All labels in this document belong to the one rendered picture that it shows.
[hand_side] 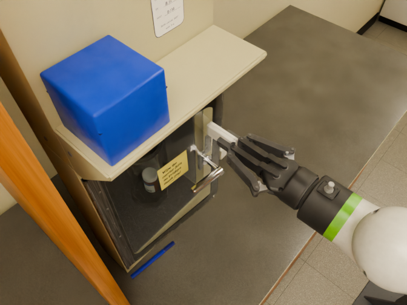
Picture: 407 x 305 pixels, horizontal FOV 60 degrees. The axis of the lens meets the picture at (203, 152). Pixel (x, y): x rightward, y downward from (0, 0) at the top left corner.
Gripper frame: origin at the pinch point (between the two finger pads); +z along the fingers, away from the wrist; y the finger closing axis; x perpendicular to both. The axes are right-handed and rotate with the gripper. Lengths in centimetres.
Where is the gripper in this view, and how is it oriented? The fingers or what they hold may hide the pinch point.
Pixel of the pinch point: (221, 136)
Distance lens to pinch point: 71.4
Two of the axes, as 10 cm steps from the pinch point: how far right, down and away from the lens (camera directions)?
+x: 0.0, 6.0, 8.0
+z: -7.4, -5.3, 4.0
